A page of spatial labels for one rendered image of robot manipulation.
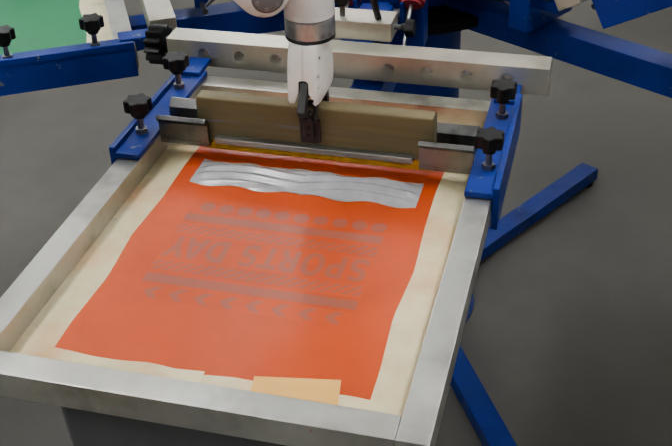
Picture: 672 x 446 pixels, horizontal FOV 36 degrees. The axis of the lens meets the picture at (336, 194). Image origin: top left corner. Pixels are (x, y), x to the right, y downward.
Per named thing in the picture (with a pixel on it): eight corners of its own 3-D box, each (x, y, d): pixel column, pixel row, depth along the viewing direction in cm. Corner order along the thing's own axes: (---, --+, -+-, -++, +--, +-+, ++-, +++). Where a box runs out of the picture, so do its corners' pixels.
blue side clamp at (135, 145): (143, 188, 165) (137, 150, 161) (114, 185, 166) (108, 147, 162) (210, 101, 189) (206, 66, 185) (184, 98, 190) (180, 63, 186)
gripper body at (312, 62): (295, 11, 159) (299, 77, 166) (275, 38, 151) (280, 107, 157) (343, 14, 158) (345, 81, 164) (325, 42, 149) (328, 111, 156)
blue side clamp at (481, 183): (497, 230, 152) (499, 189, 148) (462, 226, 153) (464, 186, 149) (520, 130, 176) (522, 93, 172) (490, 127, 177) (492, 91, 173)
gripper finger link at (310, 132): (299, 101, 159) (302, 139, 163) (293, 111, 157) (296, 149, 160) (319, 103, 159) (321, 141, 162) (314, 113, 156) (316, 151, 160)
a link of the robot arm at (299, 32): (295, -1, 158) (296, 16, 160) (277, 22, 151) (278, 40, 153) (342, 2, 157) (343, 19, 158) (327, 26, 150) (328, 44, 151)
